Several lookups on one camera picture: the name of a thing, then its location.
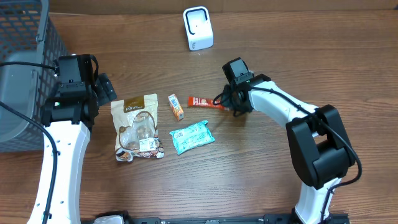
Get white barcode scanner stand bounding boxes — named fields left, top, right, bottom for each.
left=183, top=6, right=214, bottom=51

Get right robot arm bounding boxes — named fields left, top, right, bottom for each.
left=217, top=58, right=362, bottom=223

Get grey plastic mesh basket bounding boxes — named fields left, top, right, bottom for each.
left=0, top=0, right=71, bottom=152

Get beige snack bag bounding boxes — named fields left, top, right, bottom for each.
left=111, top=93, right=164, bottom=162

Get teal wet wipes pack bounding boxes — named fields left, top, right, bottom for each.
left=170, top=120, right=215, bottom=155

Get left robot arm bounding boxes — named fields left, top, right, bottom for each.
left=28, top=54, right=116, bottom=223

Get orange small box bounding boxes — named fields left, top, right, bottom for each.
left=168, top=94, right=184, bottom=121

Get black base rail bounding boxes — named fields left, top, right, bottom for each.
left=80, top=210, right=351, bottom=224

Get red snack bar packet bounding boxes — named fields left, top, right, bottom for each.
left=188, top=96, right=228, bottom=111

